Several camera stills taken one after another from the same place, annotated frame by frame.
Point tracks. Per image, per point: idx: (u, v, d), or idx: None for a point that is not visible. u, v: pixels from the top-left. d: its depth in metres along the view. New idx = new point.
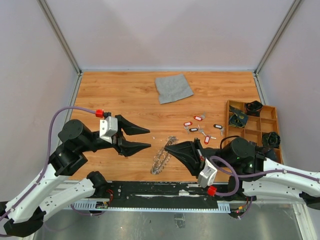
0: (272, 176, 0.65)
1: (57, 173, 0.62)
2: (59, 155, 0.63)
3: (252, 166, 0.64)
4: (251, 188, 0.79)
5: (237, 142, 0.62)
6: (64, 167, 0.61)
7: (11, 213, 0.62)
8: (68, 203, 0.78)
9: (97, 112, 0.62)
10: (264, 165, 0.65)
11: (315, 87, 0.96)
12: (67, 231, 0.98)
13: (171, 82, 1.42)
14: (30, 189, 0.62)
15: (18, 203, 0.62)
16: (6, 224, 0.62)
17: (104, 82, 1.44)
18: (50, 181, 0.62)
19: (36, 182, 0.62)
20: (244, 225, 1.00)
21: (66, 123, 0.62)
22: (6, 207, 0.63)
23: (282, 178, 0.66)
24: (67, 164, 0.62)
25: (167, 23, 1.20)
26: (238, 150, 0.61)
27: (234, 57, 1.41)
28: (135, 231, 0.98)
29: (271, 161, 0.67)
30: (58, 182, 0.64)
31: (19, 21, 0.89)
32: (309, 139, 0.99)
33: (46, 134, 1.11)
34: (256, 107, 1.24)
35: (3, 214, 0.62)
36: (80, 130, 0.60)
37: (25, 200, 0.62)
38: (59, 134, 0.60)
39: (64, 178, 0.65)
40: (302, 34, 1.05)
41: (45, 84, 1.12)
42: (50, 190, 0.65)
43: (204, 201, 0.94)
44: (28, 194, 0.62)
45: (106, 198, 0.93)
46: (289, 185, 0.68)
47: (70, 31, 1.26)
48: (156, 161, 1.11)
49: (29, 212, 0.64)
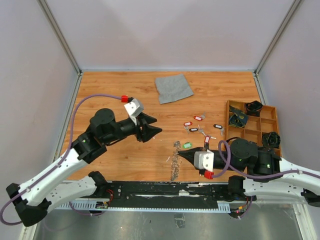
0: (287, 177, 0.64)
1: (80, 156, 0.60)
2: (82, 141, 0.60)
3: (270, 167, 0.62)
4: (252, 189, 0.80)
5: (236, 144, 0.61)
6: (87, 152, 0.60)
7: (26, 194, 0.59)
8: (72, 195, 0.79)
9: (122, 97, 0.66)
10: (280, 165, 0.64)
11: (315, 87, 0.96)
12: (67, 231, 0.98)
13: (171, 82, 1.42)
14: (50, 170, 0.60)
15: (36, 184, 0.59)
16: (19, 205, 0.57)
17: (104, 82, 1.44)
18: (71, 165, 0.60)
19: (57, 164, 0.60)
20: (244, 225, 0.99)
21: (100, 110, 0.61)
22: (20, 188, 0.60)
23: (298, 179, 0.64)
24: (91, 151, 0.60)
25: (167, 23, 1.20)
26: (238, 153, 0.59)
27: (234, 57, 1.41)
28: (135, 231, 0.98)
29: (286, 161, 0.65)
30: (77, 167, 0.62)
31: (19, 21, 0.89)
32: (309, 139, 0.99)
33: (45, 134, 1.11)
34: (256, 107, 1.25)
35: (16, 195, 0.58)
36: (113, 117, 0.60)
37: (43, 181, 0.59)
38: (91, 120, 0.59)
39: (83, 164, 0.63)
40: (302, 34, 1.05)
41: (45, 84, 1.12)
42: (68, 174, 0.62)
43: (204, 201, 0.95)
44: (47, 176, 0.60)
45: (106, 198, 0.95)
46: (303, 185, 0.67)
47: (70, 31, 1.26)
48: (157, 162, 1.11)
49: (44, 195, 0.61)
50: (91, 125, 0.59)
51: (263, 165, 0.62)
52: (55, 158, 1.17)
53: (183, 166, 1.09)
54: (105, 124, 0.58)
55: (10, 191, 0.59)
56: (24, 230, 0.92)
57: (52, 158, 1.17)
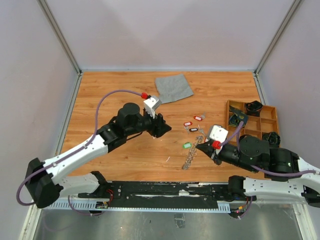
0: (305, 177, 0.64)
1: (107, 141, 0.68)
2: (108, 130, 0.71)
3: (291, 165, 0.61)
4: (252, 189, 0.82)
5: (245, 142, 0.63)
6: (113, 138, 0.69)
7: (50, 169, 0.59)
8: (79, 188, 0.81)
9: (142, 94, 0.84)
10: (299, 164, 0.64)
11: (315, 87, 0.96)
12: (67, 231, 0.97)
13: (171, 82, 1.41)
14: (77, 149, 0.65)
15: (63, 160, 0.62)
16: (45, 178, 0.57)
17: (104, 82, 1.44)
18: (97, 147, 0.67)
19: (84, 145, 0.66)
20: (244, 225, 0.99)
21: (127, 104, 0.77)
22: (44, 163, 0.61)
23: (314, 180, 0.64)
24: (115, 137, 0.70)
25: (167, 23, 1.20)
26: (248, 151, 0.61)
27: (234, 57, 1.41)
28: (135, 231, 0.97)
29: (303, 161, 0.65)
30: (99, 151, 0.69)
31: (19, 21, 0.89)
32: (309, 139, 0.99)
33: (45, 134, 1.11)
34: (256, 107, 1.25)
35: (41, 168, 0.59)
36: (138, 111, 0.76)
37: (70, 158, 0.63)
38: (121, 111, 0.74)
39: (104, 151, 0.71)
40: (302, 34, 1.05)
41: (45, 84, 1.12)
42: (90, 157, 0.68)
43: (204, 201, 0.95)
44: (74, 155, 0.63)
45: (106, 198, 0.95)
46: (316, 187, 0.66)
47: (70, 31, 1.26)
48: (156, 161, 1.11)
49: (63, 175, 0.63)
50: (120, 114, 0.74)
51: (282, 163, 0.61)
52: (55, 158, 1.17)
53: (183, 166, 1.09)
54: (131, 115, 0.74)
55: (34, 165, 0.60)
56: (24, 230, 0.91)
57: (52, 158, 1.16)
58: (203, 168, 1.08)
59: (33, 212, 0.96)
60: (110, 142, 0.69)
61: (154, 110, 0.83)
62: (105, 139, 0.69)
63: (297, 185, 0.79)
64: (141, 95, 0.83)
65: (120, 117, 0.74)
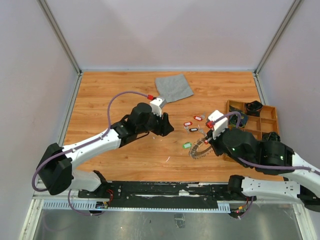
0: (298, 173, 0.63)
1: (120, 135, 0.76)
2: (121, 127, 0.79)
3: (283, 158, 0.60)
4: (249, 188, 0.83)
5: (229, 135, 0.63)
6: (125, 134, 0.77)
7: (70, 153, 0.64)
8: (85, 183, 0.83)
9: (148, 96, 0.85)
10: (293, 159, 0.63)
11: (315, 87, 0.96)
12: (67, 231, 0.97)
13: (171, 82, 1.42)
14: (94, 139, 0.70)
15: (81, 147, 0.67)
16: (65, 160, 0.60)
17: (104, 82, 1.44)
18: (112, 139, 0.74)
19: (101, 136, 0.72)
20: (245, 225, 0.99)
21: (142, 102, 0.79)
22: (64, 148, 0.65)
23: (308, 177, 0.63)
24: (126, 134, 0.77)
25: (167, 23, 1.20)
26: (231, 143, 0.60)
27: (234, 57, 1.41)
28: (135, 231, 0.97)
29: (299, 157, 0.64)
30: (113, 144, 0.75)
31: (18, 21, 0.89)
32: (309, 139, 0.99)
33: (45, 134, 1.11)
34: (256, 107, 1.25)
35: (61, 153, 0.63)
36: (151, 110, 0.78)
37: (88, 147, 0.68)
38: (135, 109, 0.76)
39: (116, 145, 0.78)
40: (302, 34, 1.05)
41: (45, 84, 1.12)
42: (103, 148, 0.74)
43: (204, 201, 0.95)
44: (91, 143, 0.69)
45: (106, 198, 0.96)
46: (309, 185, 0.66)
47: (70, 31, 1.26)
48: (156, 161, 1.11)
49: (78, 161, 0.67)
50: (134, 112, 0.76)
51: (273, 156, 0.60)
52: None
53: (184, 166, 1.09)
54: (144, 114, 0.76)
55: (53, 149, 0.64)
56: (24, 230, 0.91)
57: None
58: (203, 168, 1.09)
59: (33, 212, 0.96)
60: (123, 137, 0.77)
61: (160, 108, 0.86)
62: (118, 133, 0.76)
63: (293, 186, 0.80)
64: (147, 96, 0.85)
65: (134, 116, 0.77)
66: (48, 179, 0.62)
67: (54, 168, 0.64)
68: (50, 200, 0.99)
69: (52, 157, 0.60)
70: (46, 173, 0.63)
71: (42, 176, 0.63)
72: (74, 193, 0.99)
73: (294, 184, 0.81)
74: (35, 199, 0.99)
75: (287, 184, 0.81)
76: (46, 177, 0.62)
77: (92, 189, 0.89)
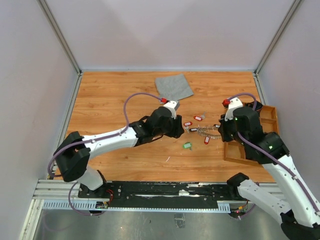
0: (279, 171, 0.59)
1: (138, 134, 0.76)
2: (138, 126, 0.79)
3: (270, 149, 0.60)
4: (246, 187, 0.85)
5: (240, 107, 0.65)
6: (142, 134, 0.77)
7: (89, 144, 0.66)
8: (93, 178, 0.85)
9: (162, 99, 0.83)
10: (282, 158, 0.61)
11: (315, 87, 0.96)
12: (67, 231, 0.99)
13: (171, 82, 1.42)
14: (113, 134, 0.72)
15: (100, 139, 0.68)
16: (83, 150, 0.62)
17: (104, 82, 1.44)
18: (130, 137, 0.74)
19: (119, 132, 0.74)
20: (245, 224, 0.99)
21: (163, 106, 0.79)
22: (83, 138, 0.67)
23: (288, 181, 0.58)
24: (143, 134, 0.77)
25: (168, 22, 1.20)
26: (236, 112, 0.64)
27: (234, 57, 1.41)
28: (135, 231, 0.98)
29: (290, 161, 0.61)
30: (129, 142, 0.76)
31: (18, 21, 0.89)
32: (309, 139, 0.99)
33: (45, 134, 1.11)
34: (256, 107, 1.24)
35: (81, 142, 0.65)
36: (171, 115, 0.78)
37: (106, 140, 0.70)
38: (156, 111, 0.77)
39: (131, 143, 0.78)
40: (302, 34, 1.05)
41: (45, 83, 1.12)
42: (120, 144, 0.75)
43: (204, 201, 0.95)
44: (110, 137, 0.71)
45: (106, 198, 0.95)
46: (285, 192, 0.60)
47: (71, 31, 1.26)
48: (156, 161, 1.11)
49: (94, 153, 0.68)
50: (154, 114, 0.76)
51: (266, 142, 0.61)
52: None
53: (184, 166, 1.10)
54: (163, 118, 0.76)
55: (73, 138, 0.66)
56: (24, 230, 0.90)
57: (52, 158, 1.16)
58: (203, 168, 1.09)
59: (33, 212, 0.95)
60: (139, 137, 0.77)
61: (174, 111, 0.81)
62: (136, 132, 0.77)
63: (284, 205, 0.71)
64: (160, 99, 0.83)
65: (154, 117, 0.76)
66: (65, 165, 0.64)
67: (70, 156, 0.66)
68: (50, 200, 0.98)
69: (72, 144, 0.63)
70: (63, 159, 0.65)
71: (59, 162, 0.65)
72: (74, 193, 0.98)
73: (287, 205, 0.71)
74: (35, 199, 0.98)
75: (281, 202, 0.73)
76: (63, 162, 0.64)
77: (92, 189, 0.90)
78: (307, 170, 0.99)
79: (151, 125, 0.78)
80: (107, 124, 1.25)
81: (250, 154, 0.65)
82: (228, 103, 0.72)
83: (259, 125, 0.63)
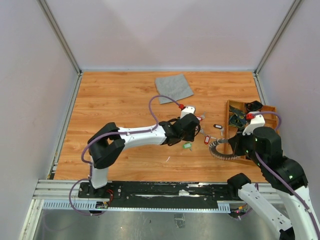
0: (293, 201, 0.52)
1: (166, 133, 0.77)
2: (168, 126, 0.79)
3: (290, 178, 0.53)
4: (247, 193, 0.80)
5: (262, 127, 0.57)
6: (171, 134, 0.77)
7: (124, 135, 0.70)
8: (103, 175, 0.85)
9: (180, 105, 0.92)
10: (299, 189, 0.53)
11: (315, 87, 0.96)
12: (67, 231, 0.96)
13: (171, 82, 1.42)
14: (145, 130, 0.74)
15: (134, 133, 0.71)
16: (119, 140, 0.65)
17: (104, 82, 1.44)
18: (160, 135, 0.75)
19: (151, 129, 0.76)
20: (247, 224, 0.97)
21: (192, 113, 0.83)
22: (119, 130, 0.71)
23: (299, 212, 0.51)
24: (171, 134, 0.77)
25: (168, 23, 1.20)
26: (257, 133, 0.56)
27: (234, 57, 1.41)
28: (135, 231, 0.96)
29: (307, 193, 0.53)
30: (158, 140, 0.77)
31: (18, 21, 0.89)
32: (309, 139, 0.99)
33: (45, 134, 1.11)
34: (256, 107, 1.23)
35: (117, 133, 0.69)
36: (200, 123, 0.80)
37: (139, 134, 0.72)
38: (188, 115, 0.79)
39: (159, 142, 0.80)
40: (302, 34, 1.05)
41: (45, 83, 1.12)
42: (150, 140, 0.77)
43: (204, 201, 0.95)
44: (142, 132, 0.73)
45: (106, 198, 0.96)
46: (294, 220, 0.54)
47: (71, 31, 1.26)
48: (156, 161, 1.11)
49: (126, 145, 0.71)
50: (187, 117, 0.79)
51: (284, 169, 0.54)
52: (55, 158, 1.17)
53: (184, 166, 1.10)
54: (194, 123, 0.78)
55: (110, 128, 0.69)
56: (24, 230, 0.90)
57: (52, 158, 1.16)
58: (203, 168, 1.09)
59: (33, 212, 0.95)
60: (167, 136, 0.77)
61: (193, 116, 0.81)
62: (165, 131, 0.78)
63: (285, 221, 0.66)
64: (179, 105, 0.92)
65: (185, 120, 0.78)
66: (99, 152, 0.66)
67: (103, 145, 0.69)
68: (50, 200, 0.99)
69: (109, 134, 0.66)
70: (97, 147, 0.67)
71: (92, 150, 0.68)
72: (74, 193, 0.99)
73: (288, 222, 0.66)
74: (35, 199, 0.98)
75: (281, 217, 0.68)
76: (96, 150, 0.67)
77: (94, 185, 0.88)
78: (307, 169, 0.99)
79: (180, 127, 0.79)
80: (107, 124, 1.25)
81: (266, 177, 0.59)
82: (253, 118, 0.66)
83: (280, 149, 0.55)
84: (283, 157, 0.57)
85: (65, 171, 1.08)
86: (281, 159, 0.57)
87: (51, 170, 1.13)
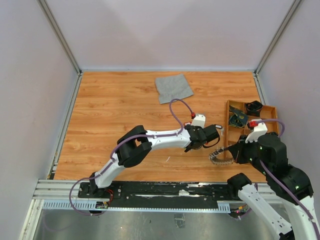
0: (297, 210, 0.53)
1: (192, 137, 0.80)
2: (193, 130, 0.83)
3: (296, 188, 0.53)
4: (248, 194, 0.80)
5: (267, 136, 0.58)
6: (197, 138, 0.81)
7: (151, 138, 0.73)
8: (113, 177, 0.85)
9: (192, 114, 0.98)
10: (305, 199, 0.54)
11: (315, 87, 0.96)
12: (67, 231, 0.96)
13: (171, 82, 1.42)
14: (171, 133, 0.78)
15: (160, 136, 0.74)
16: (146, 143, 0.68)
17: (104, 82, 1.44)
18: (185, 138, 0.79)
19: (176, 133, 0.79)
20: (247, 223, 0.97)
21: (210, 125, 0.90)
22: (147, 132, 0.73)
23: (303, 221, 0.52)
24: (197, 139, 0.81)
25: (168, 23, 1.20)
26: (262, 142, 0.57)
27: (235, 57, 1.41)
28: (135, 231, 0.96)
29: (312, 203, 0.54)
30: (182, 143, 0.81)
31: (19, 21, 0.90)
32: (309, 139, 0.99)
33: (45, 134, 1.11)
34: (256, 107, 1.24)
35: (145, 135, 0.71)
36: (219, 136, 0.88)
37: (165, 137, 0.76)
38: (212, 125, 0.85)
39: (183, 145, 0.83)
40: (302, 34, 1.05)
41: (45, 83, 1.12)
42: (174, 143, 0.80)
43: (205, 201, 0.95)
44: (169, 136, 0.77)
45: (106, 198, 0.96)
46: (296, 228, 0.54)
47: (71, 31, 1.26)
48: (156, 161, 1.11)
49: (153, 148, 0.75)
50: (212, 127, 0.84)
51: (290, 178, 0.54)
52: (55, 158, 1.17)
53: (184, 166, 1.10)
54: (216, 135, 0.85)
55: (139, 131, 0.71)
56: (24, 230, 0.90)
57: (52, 158, 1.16)
58: (203, 168, 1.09)
59: (33, 212, 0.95)
60: (192, 140, 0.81)
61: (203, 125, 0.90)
62: (190, 135, 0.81)
63: (285, 225, 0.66)
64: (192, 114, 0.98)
65: (210, 130, 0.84)
66: (128, 152, 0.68)
67: (132, 146, 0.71)
68: (50, 200, 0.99)
69: (137, 136, 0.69)
70: (126, 147, 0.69)
71: (122, 150, 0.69)
72: (74, 193, 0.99)
73: (288, 226, 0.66)
74: (35, 199, 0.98)
75: (281, 220, 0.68)
76: (125, 150, 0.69)
77: (98, 185, 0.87)
78: (306, 169, 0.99)
79: (203, 135, 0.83)
80: (107, 124, 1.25)
81: (271, 187, 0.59)
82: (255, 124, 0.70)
83: (285, 158, 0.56)
84: (288, 166, 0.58)
85: (65, 171, 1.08)
86: (286, 168, 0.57)
87: (51, 170, 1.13)
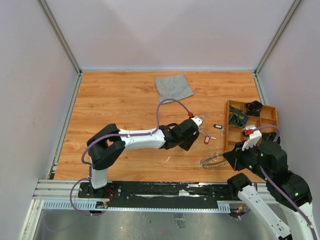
0: (296, 217, 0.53)
1: (166, 137, 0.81)
2: (166, 130, 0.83)
3: (296, 195, 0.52)
4: (247, 196, 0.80)
5: (268, 142, 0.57)
6: (170, 137, 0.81)
7: (124, 137, 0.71)
8: (103, 175, 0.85)
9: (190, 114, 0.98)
10: (303, 205, 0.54)
11: (315, 87, 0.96)
12: (67, 231, 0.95)
13: (171, 82, 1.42)
14: (145, 133, 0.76)
15: (134, 136, 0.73)
16: (118, 142, 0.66)
17: (104, 82, 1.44)
18: (160, 138, 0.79)
19: (151, 132, 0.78)
20: (247, 223, 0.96)
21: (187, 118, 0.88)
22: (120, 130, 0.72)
23: (301, 227, 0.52)
24: (170, 138, 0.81)
25: (167, 23, 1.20)
26: (263, 148, 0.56)
27: (235, 57, 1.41)
28: (135, 231, 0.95)
29: (310, 209, 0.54)
30: (157, 143, 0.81)
31: (18, 22, 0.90)
32: (308, 139, 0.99)
33: (45, 134, 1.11)
34: (256, 107, 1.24)
35: (117, 135, 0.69)
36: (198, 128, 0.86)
37: (138, 137, 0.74)
38: (185, 121, 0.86)
39: (158, 145, 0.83)
40: (302, 34, 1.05)
41: (45, 83, 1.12)
42: (149, 144, 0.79)
43: (205, 201, 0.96)
44: (142, 135, 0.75)
45: (106, 198, 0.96)
46: (294, 233, 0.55)
47: (71, 31, 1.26)
48: (156, 161, 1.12)
49: (128, 147, 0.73)
50: (185, 123, 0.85)
51: (289, 186, 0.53)
52: (55, 158, 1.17)
53: (184, 166, 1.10)
54: (193, 128, 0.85)
55: (111, 130, 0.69)
56: (24, 230, 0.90)
57: (52, 158, 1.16)
58: (203, 168, 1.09)
59: (33, 212, 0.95)
60: (166, 140, 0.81)
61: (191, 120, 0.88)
62: (164, 135, 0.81)
63: (284, 228, 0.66)
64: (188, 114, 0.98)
65: (185, 125, 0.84)
66: (99, 154, 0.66)
67: (103, 146, 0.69)
68: (50, 200, 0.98)
69: (107, 136, 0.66)
70: (96, 148, 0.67)
71: (92, 151, 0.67)
72: (74, 193, 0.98)
73: (287, 229, 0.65)
74: (35, 199, 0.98)
75: (281, 223, 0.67)
76: (96, 151, 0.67)
77: (94, 187, 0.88)
78: (305, 170, 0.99)
79: (179, 132, 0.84)
80: (108, 124, 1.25)
81: (271, 193, 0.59)
82: (251, 133, 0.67)
83: (286, 165, 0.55)
84: (288, 173, 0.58)
85: (65, 172, 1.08)
86: (286, 175, 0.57)
87: (51, 170, 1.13)
